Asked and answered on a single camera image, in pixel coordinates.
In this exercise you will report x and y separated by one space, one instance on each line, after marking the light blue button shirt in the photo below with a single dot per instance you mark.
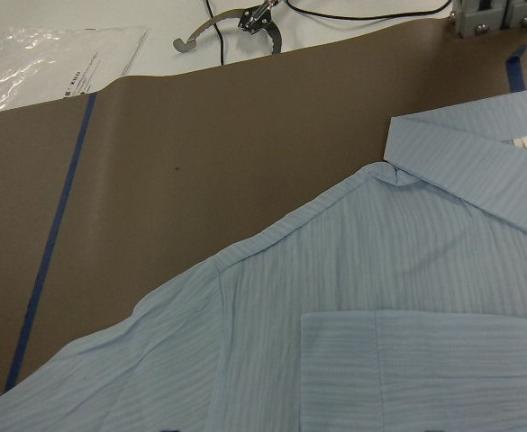
394 301

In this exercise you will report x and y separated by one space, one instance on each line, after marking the clear plastic bag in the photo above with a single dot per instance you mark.
43 65

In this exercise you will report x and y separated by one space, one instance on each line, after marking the grey aluminium frame post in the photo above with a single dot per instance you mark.
475 17

